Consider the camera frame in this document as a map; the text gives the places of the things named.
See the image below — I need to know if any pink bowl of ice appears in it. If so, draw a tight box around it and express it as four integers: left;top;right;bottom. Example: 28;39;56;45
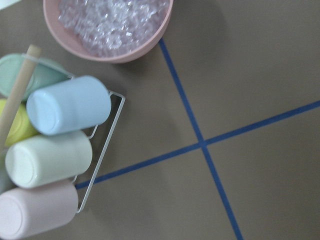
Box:
43;0;174;64

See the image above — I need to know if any blue cup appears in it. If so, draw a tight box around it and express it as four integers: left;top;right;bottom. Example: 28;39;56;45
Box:
26;75;112;136

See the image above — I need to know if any mint green cup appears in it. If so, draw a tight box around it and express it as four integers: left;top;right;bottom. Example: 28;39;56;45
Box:
0;53;71;102

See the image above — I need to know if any cream white cup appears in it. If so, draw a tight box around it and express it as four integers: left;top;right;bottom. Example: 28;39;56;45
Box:
5;130;93;189

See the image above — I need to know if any yellow cup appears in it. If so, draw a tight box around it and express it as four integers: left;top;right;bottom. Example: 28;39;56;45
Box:
5;103;39;147

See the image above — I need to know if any pink cup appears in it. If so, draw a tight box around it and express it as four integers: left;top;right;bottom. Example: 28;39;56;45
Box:
0;180;79;240

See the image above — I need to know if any white bear serving tray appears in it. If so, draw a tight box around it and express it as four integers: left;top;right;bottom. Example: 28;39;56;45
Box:
0;0;21;11

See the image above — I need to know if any white wire cup rack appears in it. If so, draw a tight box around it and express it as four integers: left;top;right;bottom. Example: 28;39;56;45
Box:
32;57;126;214

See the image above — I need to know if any wooden rack handle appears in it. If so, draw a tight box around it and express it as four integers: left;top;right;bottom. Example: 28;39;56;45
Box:
0;44;42;152

